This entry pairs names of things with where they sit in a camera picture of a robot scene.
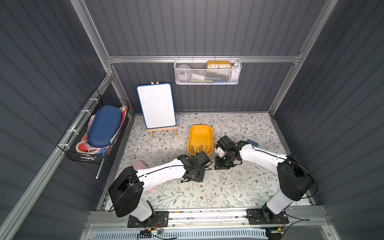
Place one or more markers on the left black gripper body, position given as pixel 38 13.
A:
pixel 201 158

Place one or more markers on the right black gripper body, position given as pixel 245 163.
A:
pixel 223 163

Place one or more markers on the yellow plastic storage box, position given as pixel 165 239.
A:
pixel 201 135

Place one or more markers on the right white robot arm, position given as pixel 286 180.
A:
pixel 294 179

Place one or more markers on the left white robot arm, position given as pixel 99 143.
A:
pixel 126 192

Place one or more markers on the small whiteboard on easel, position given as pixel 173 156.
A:
pixel 158 109

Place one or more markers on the white tape roll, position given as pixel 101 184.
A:
pixel 183 72

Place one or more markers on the yellow clock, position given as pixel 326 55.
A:
pixel 219 64

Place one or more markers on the blue oval case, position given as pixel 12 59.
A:
pixel 105 125

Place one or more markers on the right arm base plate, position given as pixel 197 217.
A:
pixel 263 216

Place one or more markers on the white wire wall basket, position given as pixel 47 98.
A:
pixel 203 76

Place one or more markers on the black wire side basket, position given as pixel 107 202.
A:
pixel 76 146

